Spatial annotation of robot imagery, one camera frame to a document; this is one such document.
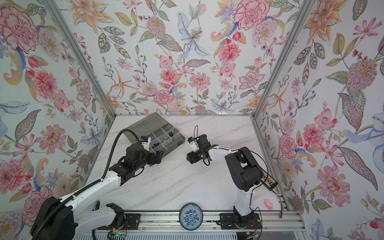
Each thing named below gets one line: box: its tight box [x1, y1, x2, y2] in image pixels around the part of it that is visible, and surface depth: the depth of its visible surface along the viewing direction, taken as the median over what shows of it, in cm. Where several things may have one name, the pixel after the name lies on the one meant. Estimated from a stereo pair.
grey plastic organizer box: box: [123, 112, 186, 153], surface depth 109 cm
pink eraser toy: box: [263, 199, 274, 210], surface depth 80 cm
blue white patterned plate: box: [179, 202, 204, 231], surface depth 76 cm
